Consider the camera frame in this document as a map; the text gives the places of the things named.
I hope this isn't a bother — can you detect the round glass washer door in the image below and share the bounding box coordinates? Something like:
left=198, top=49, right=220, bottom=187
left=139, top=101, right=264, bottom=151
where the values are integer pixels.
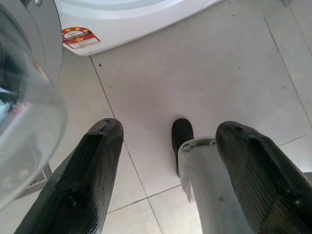
left=0, top=0, right=68, bottom=213

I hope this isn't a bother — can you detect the grey robot left leg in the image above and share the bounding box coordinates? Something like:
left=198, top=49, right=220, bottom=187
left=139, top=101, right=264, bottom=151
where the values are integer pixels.
left=177, top=137, right=253, bottom=234

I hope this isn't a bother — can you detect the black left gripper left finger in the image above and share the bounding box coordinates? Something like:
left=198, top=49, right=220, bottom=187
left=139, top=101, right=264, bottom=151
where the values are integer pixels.
left=14, top=118, right=124, bottom=234

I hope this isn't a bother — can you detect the red star energy label sticker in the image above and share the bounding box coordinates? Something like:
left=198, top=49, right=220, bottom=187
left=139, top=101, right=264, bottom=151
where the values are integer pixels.
left=61, top=26, right=101, bottom=50

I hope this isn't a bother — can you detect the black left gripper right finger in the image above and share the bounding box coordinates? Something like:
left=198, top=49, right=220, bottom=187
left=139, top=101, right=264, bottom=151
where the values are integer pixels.
left=215, top=120, right=312, bottom=234

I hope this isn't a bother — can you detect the white front-load washing machine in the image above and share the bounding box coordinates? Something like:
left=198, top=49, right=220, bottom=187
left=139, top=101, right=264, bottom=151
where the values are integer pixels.
left=54, top=0, right=223, bottom=58

